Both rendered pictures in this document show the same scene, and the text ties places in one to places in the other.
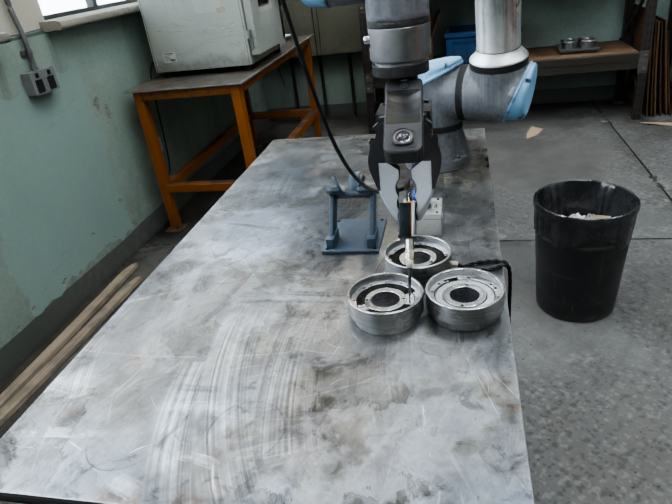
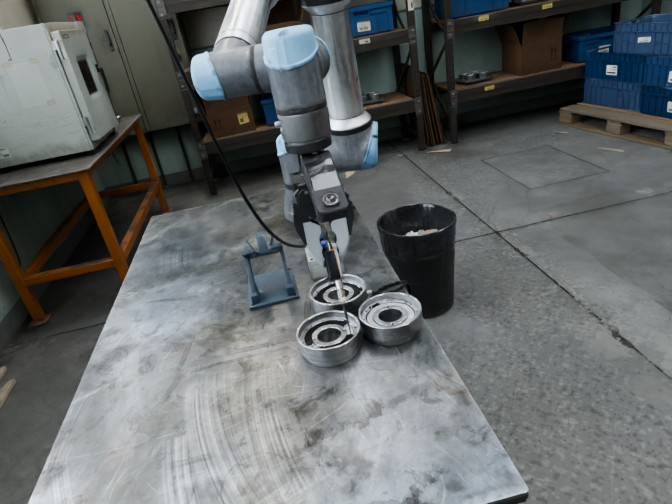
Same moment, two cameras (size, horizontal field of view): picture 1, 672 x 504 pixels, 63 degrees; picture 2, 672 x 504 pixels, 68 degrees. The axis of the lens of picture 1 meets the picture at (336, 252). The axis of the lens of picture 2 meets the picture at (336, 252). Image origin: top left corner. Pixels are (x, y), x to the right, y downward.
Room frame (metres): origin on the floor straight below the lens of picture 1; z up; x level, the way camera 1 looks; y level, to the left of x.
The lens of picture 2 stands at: (0.00, 0.14, 1.31)
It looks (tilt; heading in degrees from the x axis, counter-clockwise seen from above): 27 degrees down; 340
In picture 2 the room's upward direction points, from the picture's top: 10 degrees counter-clockwise
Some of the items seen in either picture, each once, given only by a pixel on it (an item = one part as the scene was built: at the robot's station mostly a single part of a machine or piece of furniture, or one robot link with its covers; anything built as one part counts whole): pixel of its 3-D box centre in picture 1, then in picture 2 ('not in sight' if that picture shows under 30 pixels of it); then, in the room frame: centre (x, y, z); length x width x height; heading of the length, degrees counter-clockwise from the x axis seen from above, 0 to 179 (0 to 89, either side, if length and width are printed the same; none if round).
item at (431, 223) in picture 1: (422, 215); (324, 258); (0.90, -0.16, 0.82); 0.08 x 0.07 x 0.05; 165
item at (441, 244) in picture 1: (418, 262); (339, 297); (0.74, -0.13, 0.82); 0.10 x 0.10 x 0.04
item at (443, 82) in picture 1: (438, 90); (303, 152); (1.22, -0.27, 0.97); 0.13 x 0.12 x 0.14; 59
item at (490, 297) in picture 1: (464, 300); (390, 319); (0.63, -0.17, 0.82); 0.08 x 0.08 x 0.02
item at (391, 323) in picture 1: (385, 304); (330, 338); (0.64, -0.06, 0.82); 0.10 x 0.10 x 0.04
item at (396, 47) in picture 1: (397, 44); (302, 125); (0.71, -0.11, 1.15); 0.08 x 0.08 x 0.05
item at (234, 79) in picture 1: (247, 122); (94, 203); (3.47, 0.44, 0.39); 1.50 x 0.62 x 0.78; 165
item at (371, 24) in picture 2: not in sight; (357, 21); (4.03, -1.89, 1.11); 0.52 x 0.38 x 0.22; 75
